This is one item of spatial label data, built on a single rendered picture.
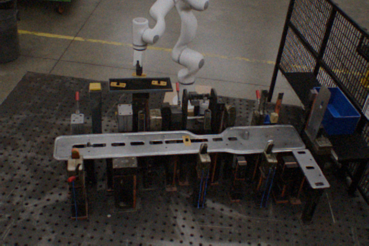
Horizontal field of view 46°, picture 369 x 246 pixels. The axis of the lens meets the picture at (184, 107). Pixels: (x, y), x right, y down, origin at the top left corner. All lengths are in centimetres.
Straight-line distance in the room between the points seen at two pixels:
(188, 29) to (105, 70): 234
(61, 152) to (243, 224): 104
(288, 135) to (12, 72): 329
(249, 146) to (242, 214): 38
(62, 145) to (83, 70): 262
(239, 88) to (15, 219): 300
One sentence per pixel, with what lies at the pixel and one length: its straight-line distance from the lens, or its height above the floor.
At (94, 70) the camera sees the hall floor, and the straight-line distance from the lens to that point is 492.
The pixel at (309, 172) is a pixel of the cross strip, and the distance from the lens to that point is 239.
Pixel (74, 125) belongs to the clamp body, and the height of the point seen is 104.
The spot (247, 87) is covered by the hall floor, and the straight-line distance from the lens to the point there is 483.
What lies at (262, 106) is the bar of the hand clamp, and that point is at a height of 111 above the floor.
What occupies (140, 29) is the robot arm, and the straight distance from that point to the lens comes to 234.
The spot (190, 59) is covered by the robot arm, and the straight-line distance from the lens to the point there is 276.
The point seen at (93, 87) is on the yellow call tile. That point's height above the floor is 116.
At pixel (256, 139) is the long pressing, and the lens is 250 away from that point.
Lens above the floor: 255
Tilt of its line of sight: 36 degrees down
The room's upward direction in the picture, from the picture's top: 6 degrees clockwise
